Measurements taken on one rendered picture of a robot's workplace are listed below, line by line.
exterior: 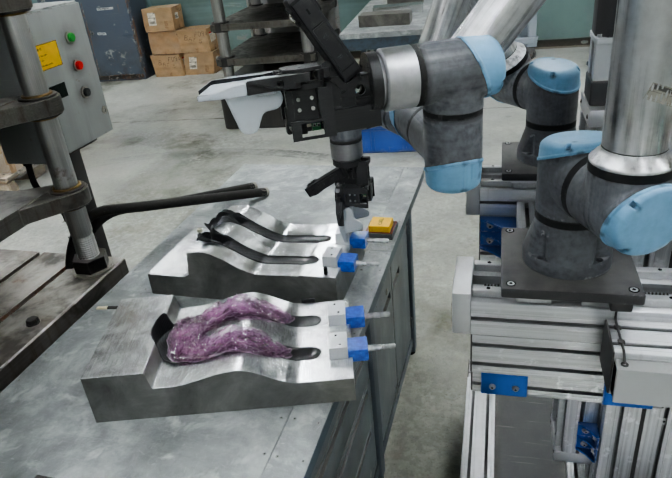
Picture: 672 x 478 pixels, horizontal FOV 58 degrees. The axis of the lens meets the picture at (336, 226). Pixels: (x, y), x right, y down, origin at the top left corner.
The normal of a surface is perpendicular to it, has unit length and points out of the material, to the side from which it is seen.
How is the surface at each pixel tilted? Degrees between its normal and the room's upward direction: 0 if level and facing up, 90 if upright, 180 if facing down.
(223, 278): 90
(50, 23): 90
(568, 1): 90
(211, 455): 0
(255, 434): 0
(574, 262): 72
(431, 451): 0
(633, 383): 90
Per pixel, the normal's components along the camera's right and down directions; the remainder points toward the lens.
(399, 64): 0.11, -0.17
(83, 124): 0.96, 0.04
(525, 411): -0.09, -0.88
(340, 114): 0.19, 0.31
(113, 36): -0.15, 0.46
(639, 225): 0.22, 0.54
